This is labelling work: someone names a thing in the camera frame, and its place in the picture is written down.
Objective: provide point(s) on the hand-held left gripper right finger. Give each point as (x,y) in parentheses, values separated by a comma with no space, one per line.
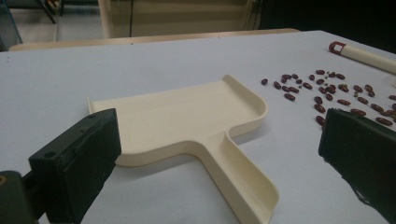
(364,155)

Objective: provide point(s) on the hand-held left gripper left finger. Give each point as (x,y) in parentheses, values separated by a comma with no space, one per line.
(74,161)

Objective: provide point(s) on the red beans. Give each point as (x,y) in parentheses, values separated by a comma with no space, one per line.
(289,97)

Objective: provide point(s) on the cream hand brush red cap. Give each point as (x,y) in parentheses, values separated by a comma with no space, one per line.
(367,57)

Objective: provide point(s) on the cream plastic dustpan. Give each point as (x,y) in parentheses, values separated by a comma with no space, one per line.
(186,118)

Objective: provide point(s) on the white table cover sheet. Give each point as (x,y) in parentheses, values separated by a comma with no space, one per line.
(46,93)

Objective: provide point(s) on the light wooden table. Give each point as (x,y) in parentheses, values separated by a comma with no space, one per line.
(155,39)

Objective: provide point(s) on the light wooden cabinet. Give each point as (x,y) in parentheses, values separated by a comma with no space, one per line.
(186,15)

